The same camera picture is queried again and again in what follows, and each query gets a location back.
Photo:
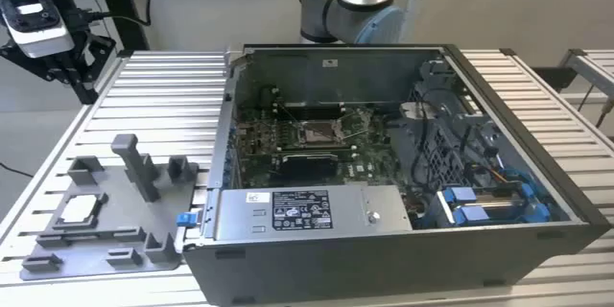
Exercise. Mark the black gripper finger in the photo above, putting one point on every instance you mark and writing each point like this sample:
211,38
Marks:
91,84
43,69

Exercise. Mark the silver CPU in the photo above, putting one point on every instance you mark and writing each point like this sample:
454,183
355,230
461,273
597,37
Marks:
79,210

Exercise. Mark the black RAM slot bank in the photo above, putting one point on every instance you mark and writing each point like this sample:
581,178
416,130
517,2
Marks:
316,147
308,108

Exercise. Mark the CPU socket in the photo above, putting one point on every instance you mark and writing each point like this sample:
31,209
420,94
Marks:
319,134

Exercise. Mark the grey parts rack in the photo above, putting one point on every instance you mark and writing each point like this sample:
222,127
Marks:
120,213

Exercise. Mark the metal locking lever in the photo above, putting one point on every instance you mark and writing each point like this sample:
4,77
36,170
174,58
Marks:
290,113
356,133

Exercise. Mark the blue case latch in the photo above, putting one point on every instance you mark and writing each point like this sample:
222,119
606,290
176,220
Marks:
186,219

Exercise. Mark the silver power supply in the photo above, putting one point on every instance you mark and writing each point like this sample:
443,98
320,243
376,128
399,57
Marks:
230,213

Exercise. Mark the small silver sticker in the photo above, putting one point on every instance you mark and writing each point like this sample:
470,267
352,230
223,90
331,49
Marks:
328,63

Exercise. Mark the black expansion card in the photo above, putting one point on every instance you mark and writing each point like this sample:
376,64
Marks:
307,167

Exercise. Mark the green motherboard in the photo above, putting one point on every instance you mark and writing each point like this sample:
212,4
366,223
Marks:
374,156

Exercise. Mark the grey drive cage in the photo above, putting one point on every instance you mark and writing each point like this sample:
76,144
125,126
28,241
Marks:
431,149

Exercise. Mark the dark grey PC case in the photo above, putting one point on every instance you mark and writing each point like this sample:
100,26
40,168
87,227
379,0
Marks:
359,271

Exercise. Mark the hard disk in blue carrier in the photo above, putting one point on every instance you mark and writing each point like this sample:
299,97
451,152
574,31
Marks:
473,213
461,193

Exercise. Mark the metal slat side table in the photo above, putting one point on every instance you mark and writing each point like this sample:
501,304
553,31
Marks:
594,62

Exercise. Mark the white black wrist camera box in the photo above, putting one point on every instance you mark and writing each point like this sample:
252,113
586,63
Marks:
43,41

